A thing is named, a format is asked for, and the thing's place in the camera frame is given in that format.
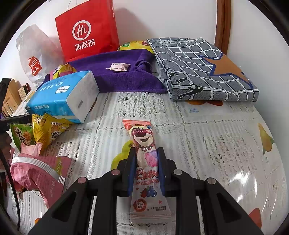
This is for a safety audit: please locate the green snack packet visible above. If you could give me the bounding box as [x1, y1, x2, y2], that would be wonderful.
[10, 123, 36, 150]

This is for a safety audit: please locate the yellow triangular snack packet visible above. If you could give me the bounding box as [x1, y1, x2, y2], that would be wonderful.
[32, 114, 74, 153]

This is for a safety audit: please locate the pink peach cake packet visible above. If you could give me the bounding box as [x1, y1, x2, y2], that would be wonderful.
[10, 153, 72, 208]

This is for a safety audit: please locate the blue tissue pack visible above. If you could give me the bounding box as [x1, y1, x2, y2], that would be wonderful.
[25, 70, 100, 124]

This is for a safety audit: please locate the Lotso bear candy packet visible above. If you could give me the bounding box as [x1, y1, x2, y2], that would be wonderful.
[123, 119, 171, 224]

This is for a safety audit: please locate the pink yellow snack bag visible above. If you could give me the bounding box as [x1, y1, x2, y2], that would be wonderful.
[50, 63, 77, 80]

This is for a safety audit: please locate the small pink candy packet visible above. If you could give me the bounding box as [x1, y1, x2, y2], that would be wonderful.
[107, 63, 130, 72]

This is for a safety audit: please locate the pink wrapper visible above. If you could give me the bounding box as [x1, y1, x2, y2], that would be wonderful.
[21, 142, 43, 157]

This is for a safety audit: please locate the wooden bed headboard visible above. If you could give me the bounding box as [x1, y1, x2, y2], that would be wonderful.
[2, 79, 21, 118]

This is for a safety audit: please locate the brown patterned book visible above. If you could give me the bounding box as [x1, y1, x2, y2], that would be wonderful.
[18, 83, 31, 100]

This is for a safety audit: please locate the white Miniso plastic bag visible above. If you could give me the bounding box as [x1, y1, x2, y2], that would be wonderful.
[16, 24, 64, 87]

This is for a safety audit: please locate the red Haidilao paper bag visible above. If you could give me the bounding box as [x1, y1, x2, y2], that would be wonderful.
[55, 1, 120, 62]

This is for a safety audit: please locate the purple towel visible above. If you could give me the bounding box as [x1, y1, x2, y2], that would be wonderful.
[42, 48, 168, 94]

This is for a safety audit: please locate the grey checked folded blanket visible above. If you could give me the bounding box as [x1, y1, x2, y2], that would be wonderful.
[147, 38, 260, 102]

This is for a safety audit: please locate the yellow chips bag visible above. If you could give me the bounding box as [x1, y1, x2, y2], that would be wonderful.
[118, 40, 154, 54]

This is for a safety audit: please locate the brown wooden door frame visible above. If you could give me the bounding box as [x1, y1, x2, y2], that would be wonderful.
[215, 0, 232, 55]

